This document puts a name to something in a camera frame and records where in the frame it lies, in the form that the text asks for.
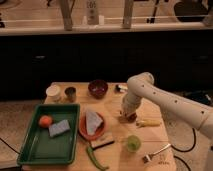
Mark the blue sponge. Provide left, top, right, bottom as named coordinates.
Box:
left=49, top=120, right=70, bottom=137

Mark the green plastic tray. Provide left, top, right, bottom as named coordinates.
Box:
left=17, top=104, right=80, bottom=165

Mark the orange fruit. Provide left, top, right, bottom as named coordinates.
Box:
left=38, top=115, right=53, bottom=128

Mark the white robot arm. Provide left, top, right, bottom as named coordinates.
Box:
left=121, top=72, right=213, bottom=171

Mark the black white small object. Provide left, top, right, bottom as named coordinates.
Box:
left=115, top=84, right=128, bottom=93

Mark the black cable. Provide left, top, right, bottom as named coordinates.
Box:
left=171, top=126, right=197, bottom=171

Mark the white cup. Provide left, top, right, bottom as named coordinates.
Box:
left=46, top=85, right=61, bottom=101

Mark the dark red grape bunch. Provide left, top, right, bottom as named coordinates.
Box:
left=120, top=113, right=137, bottom=122

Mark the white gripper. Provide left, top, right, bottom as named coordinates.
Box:
left=121, top=93, right=141, bottom=118

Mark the dark red bowl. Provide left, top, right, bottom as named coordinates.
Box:
left=88, top=80, right=108, bottom=99

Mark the wooden scrub brush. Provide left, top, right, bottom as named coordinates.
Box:
left=91, top=132, right=115, bottom=150

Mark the green cup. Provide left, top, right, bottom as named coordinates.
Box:
left=125, top=135, right=141, bottom=152

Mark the green chili pepper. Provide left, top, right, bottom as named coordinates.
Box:
left=86, top=146, right=109, bottom=171

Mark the grey folded cloth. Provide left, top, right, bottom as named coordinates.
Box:
left=86, top=110, right=103, bottom=135

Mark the silver fork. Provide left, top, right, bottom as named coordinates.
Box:
left=142, top=144, right=171, bottom=163

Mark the orange plate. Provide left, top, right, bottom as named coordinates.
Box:
left=79, top=115, right=106, bottom=141

